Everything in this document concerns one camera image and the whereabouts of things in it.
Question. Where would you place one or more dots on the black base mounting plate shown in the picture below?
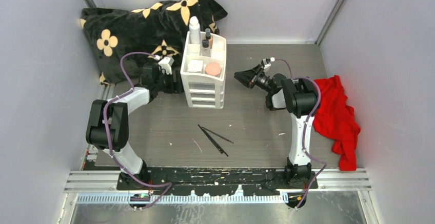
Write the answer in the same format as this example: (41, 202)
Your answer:
(224, 181)

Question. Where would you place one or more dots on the red cloth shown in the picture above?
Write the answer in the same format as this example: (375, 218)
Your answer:
(335, 120)

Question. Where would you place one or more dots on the black cap clear bottle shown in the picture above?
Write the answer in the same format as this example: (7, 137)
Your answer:
(205, 48)

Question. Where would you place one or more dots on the white plastic drawer organizer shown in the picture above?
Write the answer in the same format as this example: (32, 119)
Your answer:
(202, 90)

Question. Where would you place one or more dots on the small cream box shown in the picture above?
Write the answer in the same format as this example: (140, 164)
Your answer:
(195, 66)

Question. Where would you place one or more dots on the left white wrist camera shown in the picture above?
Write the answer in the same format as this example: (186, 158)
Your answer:
(166, 64)

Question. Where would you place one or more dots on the beige foundation bottle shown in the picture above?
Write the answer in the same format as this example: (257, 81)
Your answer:
(209, 37)

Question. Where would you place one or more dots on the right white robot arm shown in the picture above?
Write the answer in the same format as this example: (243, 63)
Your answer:
(301, 97)

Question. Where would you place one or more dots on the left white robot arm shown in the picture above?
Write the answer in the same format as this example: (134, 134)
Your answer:
(108, 123)

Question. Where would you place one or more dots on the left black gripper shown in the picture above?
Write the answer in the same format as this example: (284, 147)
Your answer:
(177, 87)

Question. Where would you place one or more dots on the white spray bottle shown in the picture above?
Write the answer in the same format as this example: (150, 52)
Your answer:
(194, 30)

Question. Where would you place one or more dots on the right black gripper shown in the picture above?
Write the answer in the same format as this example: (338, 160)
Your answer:
(249, 78)

